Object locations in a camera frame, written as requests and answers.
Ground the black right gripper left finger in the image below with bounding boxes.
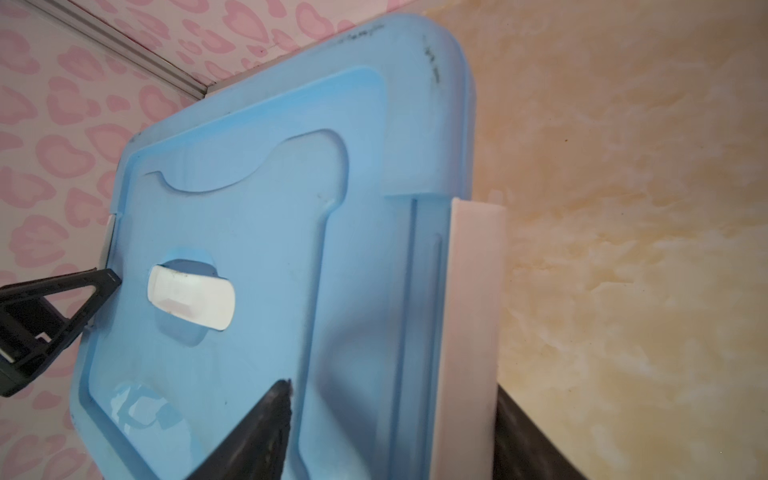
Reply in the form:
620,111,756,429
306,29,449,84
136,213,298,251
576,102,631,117
188,380,293,480

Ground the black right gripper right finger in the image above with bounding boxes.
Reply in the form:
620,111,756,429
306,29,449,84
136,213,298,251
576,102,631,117
492,385,586,480

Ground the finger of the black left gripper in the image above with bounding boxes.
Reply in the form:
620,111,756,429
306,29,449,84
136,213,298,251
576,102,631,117
1,268,122,398

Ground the white plastic storage bin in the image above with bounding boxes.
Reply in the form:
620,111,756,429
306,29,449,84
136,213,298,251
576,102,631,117
429,198,506,479

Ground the blue plastic bin lid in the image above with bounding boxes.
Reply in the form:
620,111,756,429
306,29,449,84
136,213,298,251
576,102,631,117
70,14,475,479

